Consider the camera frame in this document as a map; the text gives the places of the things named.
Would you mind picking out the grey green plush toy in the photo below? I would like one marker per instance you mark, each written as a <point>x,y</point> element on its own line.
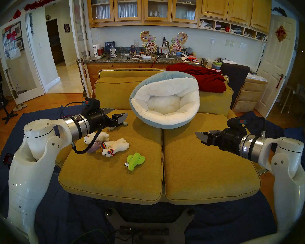
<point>125,123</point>

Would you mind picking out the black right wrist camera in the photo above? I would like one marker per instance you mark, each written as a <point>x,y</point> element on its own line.
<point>235,124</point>

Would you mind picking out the white llama plush rainbow trim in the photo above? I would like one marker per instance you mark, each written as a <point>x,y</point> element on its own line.
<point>117,145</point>

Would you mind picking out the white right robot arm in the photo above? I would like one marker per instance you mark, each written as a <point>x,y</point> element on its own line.
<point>287,185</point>

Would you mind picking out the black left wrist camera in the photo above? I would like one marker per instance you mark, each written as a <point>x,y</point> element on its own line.
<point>92,103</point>

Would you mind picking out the granite kitchen counter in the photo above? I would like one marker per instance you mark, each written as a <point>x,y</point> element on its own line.
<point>122,59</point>

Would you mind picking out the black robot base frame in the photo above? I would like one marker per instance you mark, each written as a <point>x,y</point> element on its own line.
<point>150,230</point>

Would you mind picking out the yellow fabric sofa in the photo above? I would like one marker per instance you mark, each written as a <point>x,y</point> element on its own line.
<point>132,180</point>

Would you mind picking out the chrome kitchen faucet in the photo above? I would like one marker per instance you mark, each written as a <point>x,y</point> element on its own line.
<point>167,49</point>

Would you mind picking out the red tinsel garland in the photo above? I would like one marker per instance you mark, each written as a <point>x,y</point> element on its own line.
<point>43,1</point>

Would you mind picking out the navy blue floor blanket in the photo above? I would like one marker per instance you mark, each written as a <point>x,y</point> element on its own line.
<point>66,220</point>

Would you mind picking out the white plush dog red hat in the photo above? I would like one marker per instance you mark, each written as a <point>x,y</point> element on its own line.
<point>101,136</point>

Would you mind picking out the blue white plush dog bed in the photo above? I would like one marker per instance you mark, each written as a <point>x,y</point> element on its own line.
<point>165,103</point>

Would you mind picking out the red blanket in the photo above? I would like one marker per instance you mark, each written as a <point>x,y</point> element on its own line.
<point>208,80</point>

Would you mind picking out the cartoon child paper decoration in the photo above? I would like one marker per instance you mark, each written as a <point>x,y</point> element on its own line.
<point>148,40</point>
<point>179,40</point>

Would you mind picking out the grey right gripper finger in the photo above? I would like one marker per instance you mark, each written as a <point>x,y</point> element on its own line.
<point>204,138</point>
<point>215,132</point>

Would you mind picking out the white framed glass door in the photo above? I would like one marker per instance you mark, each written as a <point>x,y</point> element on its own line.
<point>36,55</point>
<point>72,30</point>

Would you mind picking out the green cactus plush toy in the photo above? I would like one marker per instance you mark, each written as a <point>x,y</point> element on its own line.
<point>134,161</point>

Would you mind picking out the white panel door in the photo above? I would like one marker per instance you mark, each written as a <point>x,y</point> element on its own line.
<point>274,63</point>

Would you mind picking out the purple plush toy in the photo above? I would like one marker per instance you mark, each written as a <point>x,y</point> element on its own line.
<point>95,147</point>

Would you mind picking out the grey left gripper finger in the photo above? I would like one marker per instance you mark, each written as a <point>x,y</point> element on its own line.
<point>106,111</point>
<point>120,119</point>

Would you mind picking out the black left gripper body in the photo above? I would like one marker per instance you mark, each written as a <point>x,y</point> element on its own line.
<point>99,120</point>

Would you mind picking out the white tube bottle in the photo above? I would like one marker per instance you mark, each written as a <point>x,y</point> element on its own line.
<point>95,50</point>

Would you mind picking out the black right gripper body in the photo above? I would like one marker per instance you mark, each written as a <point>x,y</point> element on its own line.
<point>227,141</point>

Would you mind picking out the black tripod stand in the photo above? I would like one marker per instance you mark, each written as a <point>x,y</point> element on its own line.
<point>5,113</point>

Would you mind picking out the wooden drawer cabinet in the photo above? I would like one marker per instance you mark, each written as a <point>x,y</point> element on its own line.
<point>249,96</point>

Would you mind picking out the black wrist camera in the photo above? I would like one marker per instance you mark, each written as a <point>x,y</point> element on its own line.
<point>235,124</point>
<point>92,103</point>

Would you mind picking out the red diamond door ornament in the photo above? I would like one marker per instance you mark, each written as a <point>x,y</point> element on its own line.
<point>281,33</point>

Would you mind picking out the dark office chair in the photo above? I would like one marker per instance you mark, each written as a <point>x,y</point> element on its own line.
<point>235,78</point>

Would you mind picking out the crumpled blue cloth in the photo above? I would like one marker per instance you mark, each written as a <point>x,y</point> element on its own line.
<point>289,136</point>

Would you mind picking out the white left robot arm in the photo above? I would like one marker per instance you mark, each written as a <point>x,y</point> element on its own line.
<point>30,169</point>

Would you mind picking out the wooden wall cabinets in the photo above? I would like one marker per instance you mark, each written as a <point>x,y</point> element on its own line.
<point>216,4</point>

